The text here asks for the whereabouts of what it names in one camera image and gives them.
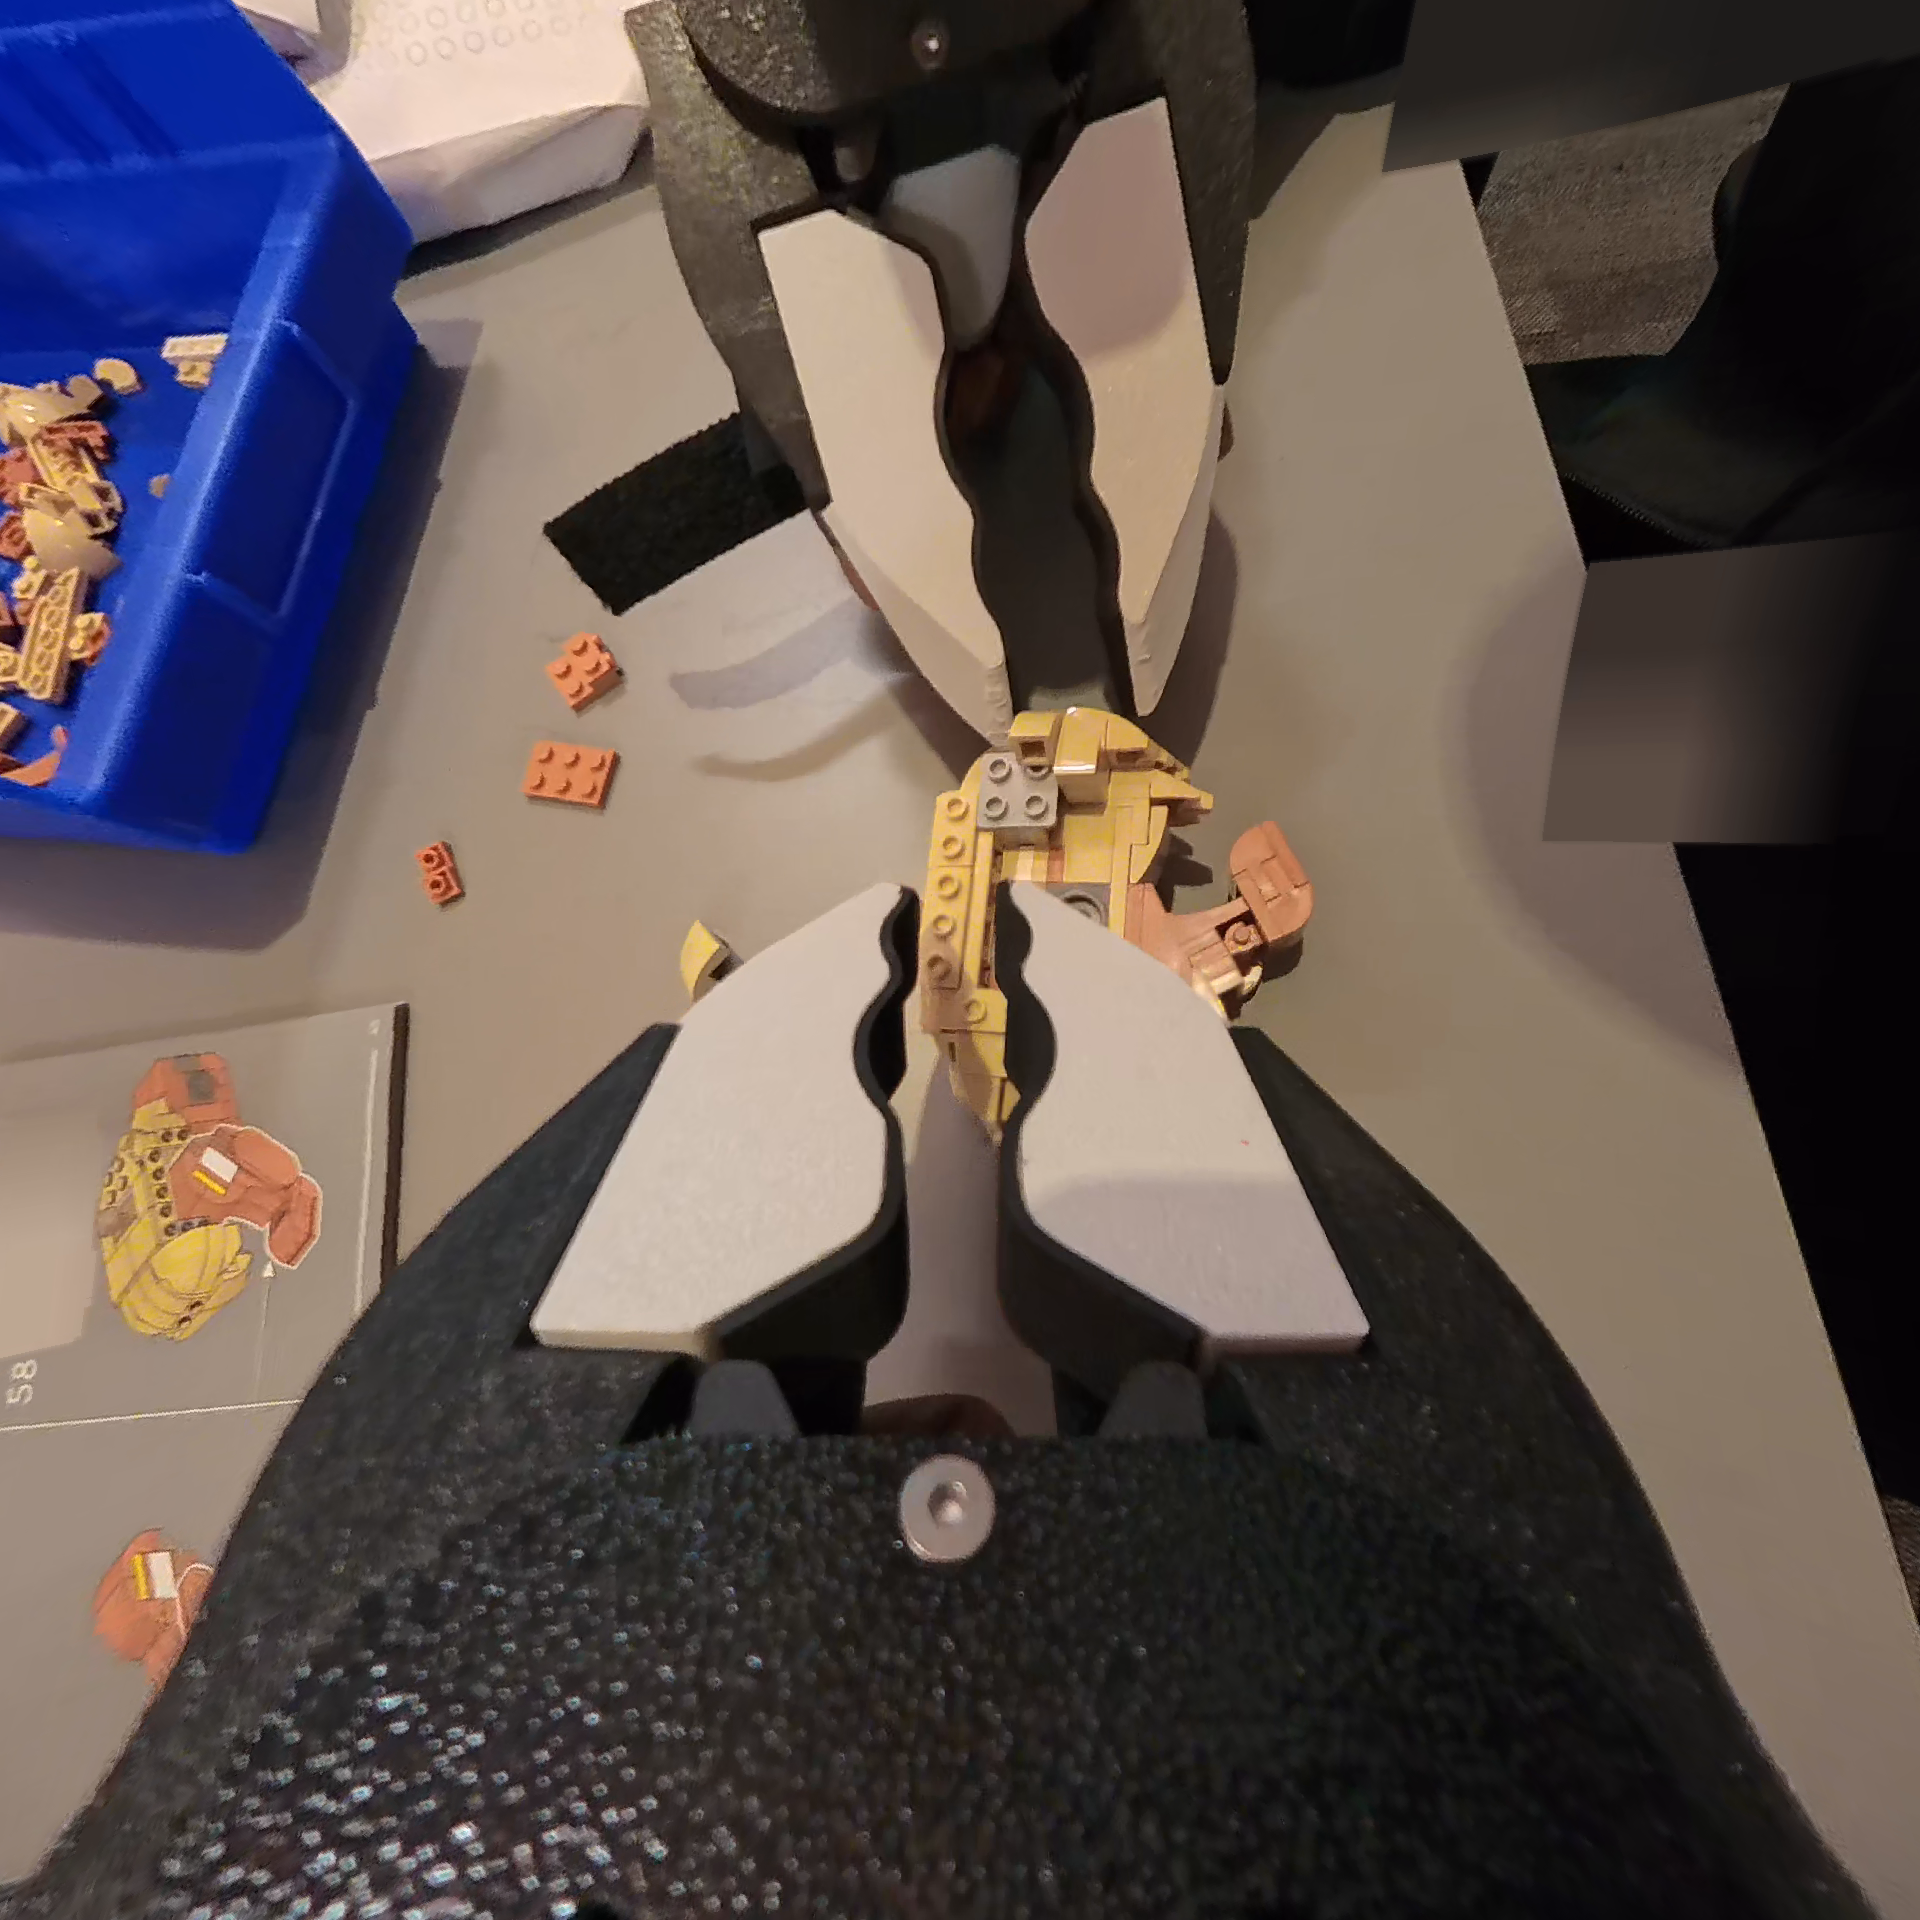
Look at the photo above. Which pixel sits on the tan curved brick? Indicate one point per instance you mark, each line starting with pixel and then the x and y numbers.
pixel 704 961

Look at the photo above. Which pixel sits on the white paper bag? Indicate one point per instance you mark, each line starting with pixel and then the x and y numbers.
pixel 493 105

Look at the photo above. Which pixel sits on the reddish brown flat plate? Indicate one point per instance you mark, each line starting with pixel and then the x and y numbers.
pixel 570 773

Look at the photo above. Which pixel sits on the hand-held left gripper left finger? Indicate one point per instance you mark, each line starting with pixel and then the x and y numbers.
pixel 721 1154

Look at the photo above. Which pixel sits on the small reddish brown plate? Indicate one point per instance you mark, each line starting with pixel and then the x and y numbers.
pixel 440 874

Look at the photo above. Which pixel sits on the pile of loose bricks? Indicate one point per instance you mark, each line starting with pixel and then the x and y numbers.
pixel 60 523

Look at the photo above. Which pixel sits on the grey instruction booklet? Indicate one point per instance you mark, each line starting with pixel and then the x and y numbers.
pixel 329 1200

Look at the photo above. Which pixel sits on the tan and brown brick model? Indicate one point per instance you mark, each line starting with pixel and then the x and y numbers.
pixel 1108 838

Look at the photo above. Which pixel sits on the grey desk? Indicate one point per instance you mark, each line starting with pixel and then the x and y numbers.
pixel 1425 1050

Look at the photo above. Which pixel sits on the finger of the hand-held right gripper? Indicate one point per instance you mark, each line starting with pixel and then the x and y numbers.
pixel 1140 374
pixel 869 421

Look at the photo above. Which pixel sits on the reddish brown square brick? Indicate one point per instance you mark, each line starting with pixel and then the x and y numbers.
pixel 586 670

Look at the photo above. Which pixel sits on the blue plastic bin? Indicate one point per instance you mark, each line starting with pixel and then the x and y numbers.
pixel 253 629

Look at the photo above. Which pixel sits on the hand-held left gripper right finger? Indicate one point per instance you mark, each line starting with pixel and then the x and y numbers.
pixel 1170 1185

